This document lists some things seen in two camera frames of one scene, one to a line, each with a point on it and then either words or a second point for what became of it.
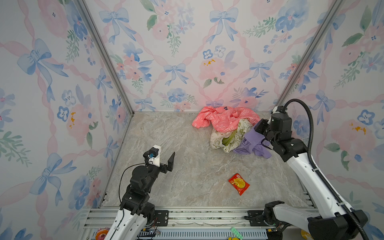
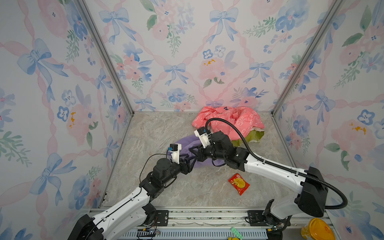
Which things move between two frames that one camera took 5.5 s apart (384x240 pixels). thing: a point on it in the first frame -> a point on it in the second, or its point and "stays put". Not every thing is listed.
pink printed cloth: [224, 119] stays put
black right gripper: [263, 123] -> [200, 153]
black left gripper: [163, 169] -> [187, 168]
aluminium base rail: [213, 223] stays put
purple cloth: [253, 142] -> [182, 147]
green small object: [236, 233] stays put
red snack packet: [239, 183] stays put
